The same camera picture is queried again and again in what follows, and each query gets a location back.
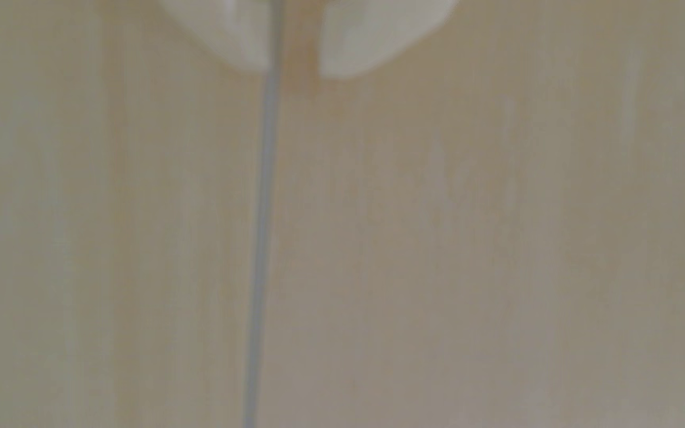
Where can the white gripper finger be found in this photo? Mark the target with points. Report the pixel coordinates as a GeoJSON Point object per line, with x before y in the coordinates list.
{"type": "Point", "coordinates": [229, 29]}
{"type": "Point", "coordinates": [372, 29]}

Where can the light plywood sheet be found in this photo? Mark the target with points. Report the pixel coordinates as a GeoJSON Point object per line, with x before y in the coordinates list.
{"type": "Point", "coordinates": [110, 238]}

